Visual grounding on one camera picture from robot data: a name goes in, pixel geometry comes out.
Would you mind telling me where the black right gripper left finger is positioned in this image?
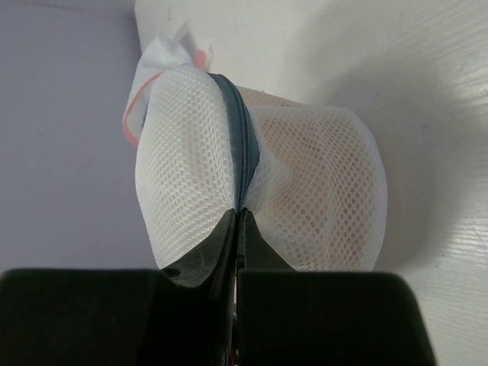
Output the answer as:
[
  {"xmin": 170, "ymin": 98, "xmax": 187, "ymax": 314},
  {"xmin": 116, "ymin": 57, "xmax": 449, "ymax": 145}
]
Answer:
[{"xmin": 162, "ymin": 209, "xmax": 236, "ymax": 343}]

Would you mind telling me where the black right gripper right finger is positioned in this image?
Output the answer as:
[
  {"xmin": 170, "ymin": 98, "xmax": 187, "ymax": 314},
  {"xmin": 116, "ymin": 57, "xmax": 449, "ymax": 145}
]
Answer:
[{"xmin": 236, "ymin": 210, "xmax": 297, "ymax": 343}]

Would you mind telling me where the pink trimmed mesh laundry bag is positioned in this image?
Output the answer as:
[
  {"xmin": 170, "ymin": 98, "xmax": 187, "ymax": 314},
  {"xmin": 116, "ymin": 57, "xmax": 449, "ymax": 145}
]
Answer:
[{"xmin": 122, "ymin": 23, "xmax": 214, "ymax": 146}]

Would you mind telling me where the grey trimmed mesh laundry bag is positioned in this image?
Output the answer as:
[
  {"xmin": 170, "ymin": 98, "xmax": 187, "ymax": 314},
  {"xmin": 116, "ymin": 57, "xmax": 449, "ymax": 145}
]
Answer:
[{"xmin": 135, "ymin": 66, "xmax": 387, "ymax": 271}]

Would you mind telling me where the beige bra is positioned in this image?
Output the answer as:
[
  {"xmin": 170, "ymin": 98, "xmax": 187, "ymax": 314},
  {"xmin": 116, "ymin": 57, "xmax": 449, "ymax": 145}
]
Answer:
[{"xmin": 242, "ymin": 88, "xmax": 380, "ymax": 271}]

